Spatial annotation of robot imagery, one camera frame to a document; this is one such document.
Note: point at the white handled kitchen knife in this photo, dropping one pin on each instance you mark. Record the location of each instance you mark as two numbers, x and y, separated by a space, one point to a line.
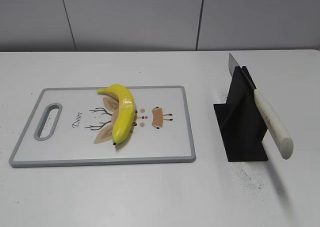
276 127

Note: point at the yellow plastic banana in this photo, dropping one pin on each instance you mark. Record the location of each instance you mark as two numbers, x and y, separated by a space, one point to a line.
126 111

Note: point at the black knife stand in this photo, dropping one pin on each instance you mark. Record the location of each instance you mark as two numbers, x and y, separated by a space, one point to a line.
241 125

